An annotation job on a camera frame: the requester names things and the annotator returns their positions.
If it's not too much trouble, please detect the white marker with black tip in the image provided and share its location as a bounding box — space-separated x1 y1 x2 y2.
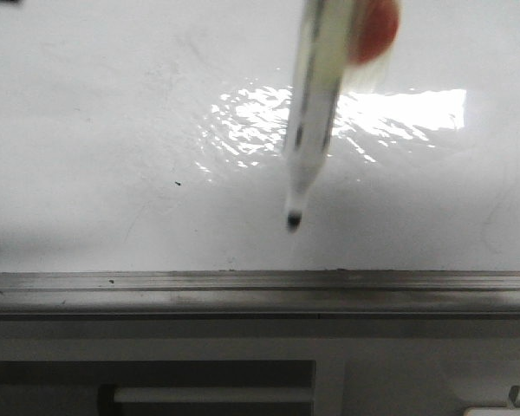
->
283 1 401 232

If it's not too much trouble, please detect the white cabinet below whiteboard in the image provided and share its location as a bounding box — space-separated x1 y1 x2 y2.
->
0 317 520 415

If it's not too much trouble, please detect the white whiteboard with aluminium frame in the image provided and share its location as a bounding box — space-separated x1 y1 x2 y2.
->
0 1 520 315

